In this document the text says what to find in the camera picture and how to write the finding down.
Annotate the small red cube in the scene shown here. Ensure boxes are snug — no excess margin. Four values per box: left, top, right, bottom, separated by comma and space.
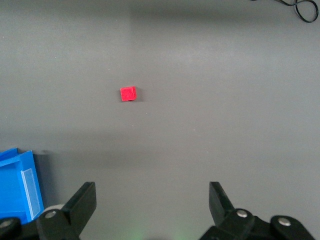
119, 86, 138, 102

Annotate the thin black loose cable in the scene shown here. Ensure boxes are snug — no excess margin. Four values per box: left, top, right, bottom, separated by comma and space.
249, 0, 319, 24

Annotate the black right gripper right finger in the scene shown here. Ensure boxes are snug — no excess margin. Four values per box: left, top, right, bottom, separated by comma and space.
199, 181, 260, 240

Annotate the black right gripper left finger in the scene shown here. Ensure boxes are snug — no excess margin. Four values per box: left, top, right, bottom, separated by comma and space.
36, 181, 97, 240

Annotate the blue plastic storage bin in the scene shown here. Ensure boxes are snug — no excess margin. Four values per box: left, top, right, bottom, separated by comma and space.
0, 147, 45, 225

